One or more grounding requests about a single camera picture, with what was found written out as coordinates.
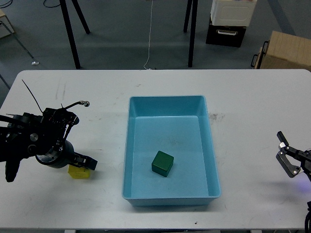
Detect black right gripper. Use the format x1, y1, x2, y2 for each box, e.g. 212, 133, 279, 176
276, 131, 311, 181

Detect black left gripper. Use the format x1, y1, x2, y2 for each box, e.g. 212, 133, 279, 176
35, 140, 98, 170

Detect yellow block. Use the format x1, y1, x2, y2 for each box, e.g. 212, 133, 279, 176
68, 165, 90, 179

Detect green block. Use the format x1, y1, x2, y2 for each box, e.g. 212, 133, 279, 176
151, 150, 174, 177

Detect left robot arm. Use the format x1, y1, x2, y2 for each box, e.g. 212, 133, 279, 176
0, 100, 98, 183

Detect cardboard box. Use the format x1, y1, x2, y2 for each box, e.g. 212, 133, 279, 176
251, 31, 311, 71

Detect blue plastic box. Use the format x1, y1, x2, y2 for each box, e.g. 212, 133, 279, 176
122, 96, 221, 206

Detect white storage box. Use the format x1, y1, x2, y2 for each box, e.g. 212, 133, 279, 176
210, 0, 257, 27

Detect black drawer cabinet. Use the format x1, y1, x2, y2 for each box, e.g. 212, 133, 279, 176
206, 18, 246, 48

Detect wooden cabinet with chair leg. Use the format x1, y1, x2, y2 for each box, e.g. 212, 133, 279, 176
0, 10, 34, 59

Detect black left tripod legs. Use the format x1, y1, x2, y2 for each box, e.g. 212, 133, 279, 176
59, 0, 90, 70

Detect black tripod legs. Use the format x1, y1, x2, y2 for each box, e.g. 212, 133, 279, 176
59, 0, 90, 70
183, 0, 198, 67

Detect black right tripod legs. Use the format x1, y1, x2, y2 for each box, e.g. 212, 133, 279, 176
183, 0, 198, 67

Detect white hanging cable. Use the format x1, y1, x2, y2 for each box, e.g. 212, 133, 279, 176
143, 0, 156, 71

